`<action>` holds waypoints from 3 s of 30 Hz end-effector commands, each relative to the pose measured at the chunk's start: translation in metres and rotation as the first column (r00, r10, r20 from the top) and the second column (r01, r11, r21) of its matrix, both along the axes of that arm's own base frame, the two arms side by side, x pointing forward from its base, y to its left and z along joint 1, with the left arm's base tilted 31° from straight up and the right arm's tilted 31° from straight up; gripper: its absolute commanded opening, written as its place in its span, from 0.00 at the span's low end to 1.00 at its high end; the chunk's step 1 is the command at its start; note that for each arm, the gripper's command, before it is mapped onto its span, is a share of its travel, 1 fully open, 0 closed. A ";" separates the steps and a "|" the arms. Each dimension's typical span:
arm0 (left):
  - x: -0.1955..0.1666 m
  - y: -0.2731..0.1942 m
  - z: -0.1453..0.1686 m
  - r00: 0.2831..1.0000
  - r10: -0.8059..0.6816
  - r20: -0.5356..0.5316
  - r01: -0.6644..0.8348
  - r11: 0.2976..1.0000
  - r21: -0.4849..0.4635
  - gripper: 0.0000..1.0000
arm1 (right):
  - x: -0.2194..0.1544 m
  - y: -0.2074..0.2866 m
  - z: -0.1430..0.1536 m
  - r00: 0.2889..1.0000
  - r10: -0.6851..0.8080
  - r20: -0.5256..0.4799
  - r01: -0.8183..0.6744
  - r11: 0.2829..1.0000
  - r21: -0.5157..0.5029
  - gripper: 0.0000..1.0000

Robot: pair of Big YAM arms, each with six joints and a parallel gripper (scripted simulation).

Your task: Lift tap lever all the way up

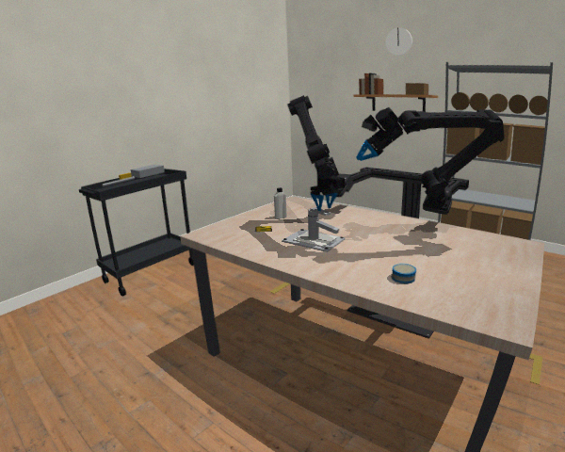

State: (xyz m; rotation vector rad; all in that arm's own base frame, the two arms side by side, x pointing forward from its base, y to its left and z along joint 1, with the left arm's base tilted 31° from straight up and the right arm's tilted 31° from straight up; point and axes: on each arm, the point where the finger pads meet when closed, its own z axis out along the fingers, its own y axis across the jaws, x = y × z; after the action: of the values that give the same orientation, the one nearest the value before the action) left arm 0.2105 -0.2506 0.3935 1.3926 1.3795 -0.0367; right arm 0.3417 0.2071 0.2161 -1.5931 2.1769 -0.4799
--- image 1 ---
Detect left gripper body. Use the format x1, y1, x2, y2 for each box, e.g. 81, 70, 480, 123
367, 134, 393, 155

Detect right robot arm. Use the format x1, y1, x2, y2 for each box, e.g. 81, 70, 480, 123
287, 95, 347, 194

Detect round blue-rimmed tin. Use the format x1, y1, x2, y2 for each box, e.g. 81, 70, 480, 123
392, 264, 416, 284

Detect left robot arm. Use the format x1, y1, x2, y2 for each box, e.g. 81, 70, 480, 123
362, 107, 505, 211

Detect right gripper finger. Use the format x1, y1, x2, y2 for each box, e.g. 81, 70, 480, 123
325, 193, 338, 209
311, 194, 324, 211

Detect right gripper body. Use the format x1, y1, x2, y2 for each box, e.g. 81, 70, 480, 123
311, 174, 334, 195

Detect grey bottle with black cap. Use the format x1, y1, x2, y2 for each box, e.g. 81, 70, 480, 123
274, 188, 286, 219

